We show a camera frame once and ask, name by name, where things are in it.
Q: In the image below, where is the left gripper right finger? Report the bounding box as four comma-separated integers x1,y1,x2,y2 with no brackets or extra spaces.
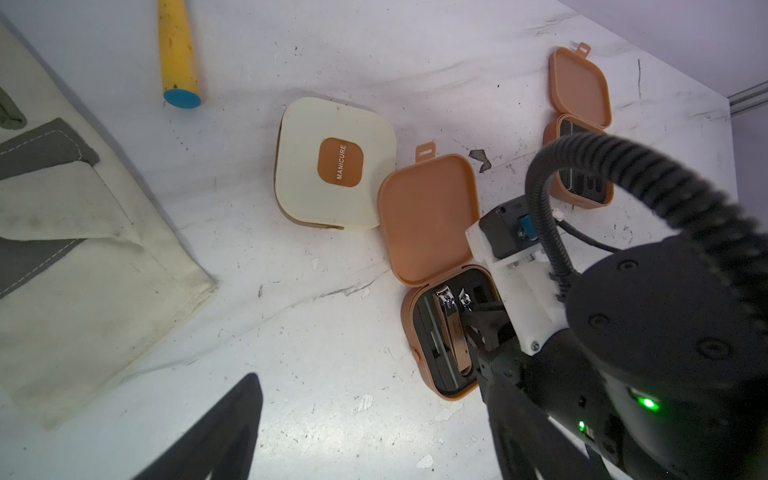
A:
487,383,606,479

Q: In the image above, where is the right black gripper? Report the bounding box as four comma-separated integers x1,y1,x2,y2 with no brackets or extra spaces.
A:
464,304,626,479

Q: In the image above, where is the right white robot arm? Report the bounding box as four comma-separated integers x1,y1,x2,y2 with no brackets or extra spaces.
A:
461,133,767,479

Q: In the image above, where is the brown case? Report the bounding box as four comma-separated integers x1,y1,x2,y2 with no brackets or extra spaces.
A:
543,42,614,209
377,142,501,401

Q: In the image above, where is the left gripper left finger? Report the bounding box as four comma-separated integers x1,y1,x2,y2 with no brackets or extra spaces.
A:
136,373,263,480

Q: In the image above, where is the cream nail clipper case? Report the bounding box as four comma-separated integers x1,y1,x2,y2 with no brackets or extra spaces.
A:
274,97,397,230

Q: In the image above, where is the large brown nail clipper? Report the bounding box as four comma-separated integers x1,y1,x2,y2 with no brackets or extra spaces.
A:
433,285,472,376

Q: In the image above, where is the small brown clipper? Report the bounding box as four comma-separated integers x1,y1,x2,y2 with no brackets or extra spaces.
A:
458,288,474,311

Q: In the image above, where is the green beige glove on table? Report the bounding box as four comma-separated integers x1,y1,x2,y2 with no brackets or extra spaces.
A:
1,29,216,429

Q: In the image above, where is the aluminium frame rail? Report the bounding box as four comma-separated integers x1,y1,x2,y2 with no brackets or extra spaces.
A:
728,81,768,116

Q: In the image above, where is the blue yellow toy rake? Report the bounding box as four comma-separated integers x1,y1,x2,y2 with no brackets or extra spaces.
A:
157,0,202,109

